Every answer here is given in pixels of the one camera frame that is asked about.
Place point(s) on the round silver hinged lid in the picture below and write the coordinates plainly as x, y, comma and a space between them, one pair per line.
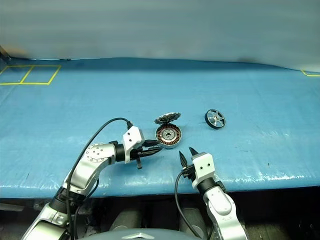
168, 117

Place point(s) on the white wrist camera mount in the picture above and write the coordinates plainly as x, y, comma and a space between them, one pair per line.
203, 167
132, 138

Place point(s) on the grey robot torso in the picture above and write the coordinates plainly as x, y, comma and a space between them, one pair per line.
140, 235

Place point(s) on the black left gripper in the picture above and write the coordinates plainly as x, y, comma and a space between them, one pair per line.
139, 152

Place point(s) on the dark rounded shape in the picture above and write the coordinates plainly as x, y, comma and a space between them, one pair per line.
193, 220
125, 220

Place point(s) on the blue table cover sheet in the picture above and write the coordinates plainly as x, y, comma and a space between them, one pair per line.
225, 162

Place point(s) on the yellow tape double rectangle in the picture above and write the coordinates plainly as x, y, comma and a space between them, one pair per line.
25, 75

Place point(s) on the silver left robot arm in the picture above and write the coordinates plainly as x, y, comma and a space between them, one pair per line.
85, 172

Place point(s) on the black silver spoked rotor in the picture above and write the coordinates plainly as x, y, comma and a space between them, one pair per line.
215, 119

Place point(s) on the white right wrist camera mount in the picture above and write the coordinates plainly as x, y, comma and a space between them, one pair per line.
203, 167

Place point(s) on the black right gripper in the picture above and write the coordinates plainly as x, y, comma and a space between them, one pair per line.
189, 172

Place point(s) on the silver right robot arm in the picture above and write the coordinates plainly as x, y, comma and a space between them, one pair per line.
222, 202

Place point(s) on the yellow tape corner mark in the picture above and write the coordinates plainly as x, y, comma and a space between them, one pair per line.
305, 74

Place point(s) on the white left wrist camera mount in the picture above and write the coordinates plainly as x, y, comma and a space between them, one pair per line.
132, 138

